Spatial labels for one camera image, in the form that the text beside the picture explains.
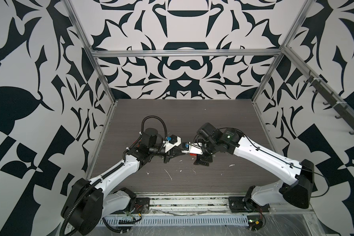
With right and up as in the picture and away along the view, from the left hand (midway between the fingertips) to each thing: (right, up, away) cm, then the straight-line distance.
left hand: (185, 149), depth 73 cm
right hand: (+5, -2, 0) cm, 5 cm away
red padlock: (+3, -1, -7) cm, 8 cm away
